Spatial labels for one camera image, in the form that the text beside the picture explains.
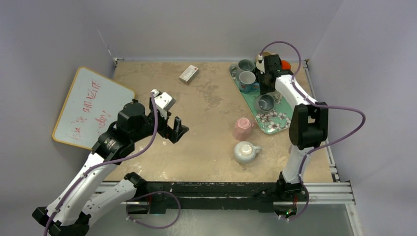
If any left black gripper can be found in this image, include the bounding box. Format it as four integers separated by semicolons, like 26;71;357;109
131;105;188;142

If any blue mug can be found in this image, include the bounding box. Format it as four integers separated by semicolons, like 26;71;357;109
238;71;260;93

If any blue-grey round mug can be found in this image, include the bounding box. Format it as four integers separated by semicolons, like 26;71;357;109
254;94;275;114

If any orange mug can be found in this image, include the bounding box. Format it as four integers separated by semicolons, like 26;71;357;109
281;60;292;70

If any grey mug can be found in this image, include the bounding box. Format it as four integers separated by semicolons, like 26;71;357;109
229;59;255;78

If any pink faceted mug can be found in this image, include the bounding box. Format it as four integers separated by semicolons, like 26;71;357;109
233;117;256;141

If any pale speckled mug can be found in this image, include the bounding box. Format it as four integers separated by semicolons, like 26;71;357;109
234;141;263;164

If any tan brown round mug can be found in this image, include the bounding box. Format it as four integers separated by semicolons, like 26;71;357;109
262;51;272;57

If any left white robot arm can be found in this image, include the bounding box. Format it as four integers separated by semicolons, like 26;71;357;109
32;99;189;236

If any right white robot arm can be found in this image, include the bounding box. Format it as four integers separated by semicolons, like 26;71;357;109
256;55;328;200

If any green floral tray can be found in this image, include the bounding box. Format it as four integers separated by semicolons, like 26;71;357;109
230;63;322;135

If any white red small box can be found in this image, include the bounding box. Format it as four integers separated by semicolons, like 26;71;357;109
179;65;199;84

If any whiteboard with red writing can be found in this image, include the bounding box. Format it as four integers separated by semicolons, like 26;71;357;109
52;66;135;149

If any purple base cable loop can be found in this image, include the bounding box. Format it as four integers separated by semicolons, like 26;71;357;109
125;190;182;230

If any black base frame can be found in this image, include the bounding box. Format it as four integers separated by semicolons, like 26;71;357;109
97;180;356;217

